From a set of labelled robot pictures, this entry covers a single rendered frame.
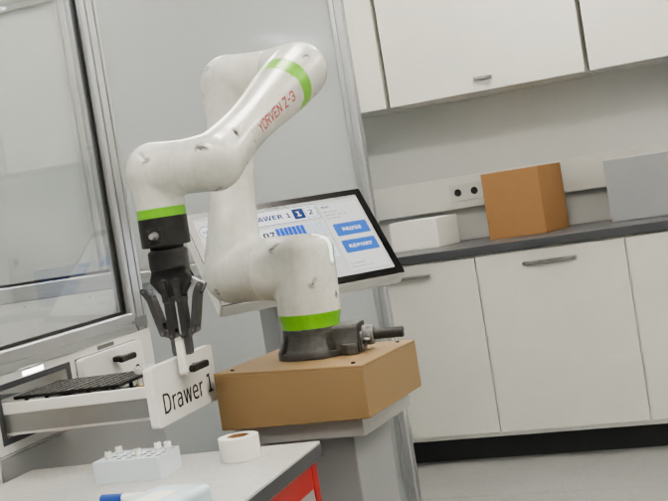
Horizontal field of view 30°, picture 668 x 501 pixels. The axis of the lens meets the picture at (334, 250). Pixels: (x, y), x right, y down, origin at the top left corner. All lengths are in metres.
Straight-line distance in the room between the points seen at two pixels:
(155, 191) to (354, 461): 0.66
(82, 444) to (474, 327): 2.81
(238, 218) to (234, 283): 0.14
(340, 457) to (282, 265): 0.40
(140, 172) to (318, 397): 0.54
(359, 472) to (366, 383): 0.21
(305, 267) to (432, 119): 3.51
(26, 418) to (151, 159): 0.54
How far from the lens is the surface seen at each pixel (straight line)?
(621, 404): 5.15
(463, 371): 5.27
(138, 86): 4.30
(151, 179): 2.29
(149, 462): 2.13
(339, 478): 2.49
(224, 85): 2.64
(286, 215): 3.34
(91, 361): 2.71
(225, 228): 2.59
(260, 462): 2.11
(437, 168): 5.94
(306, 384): 2.39
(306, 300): 2.49
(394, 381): 2.49
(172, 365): 2.34
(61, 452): 2.60
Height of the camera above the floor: 1.17
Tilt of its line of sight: 2 degrees down
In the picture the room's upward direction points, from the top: 9 degrees counter-clockwise
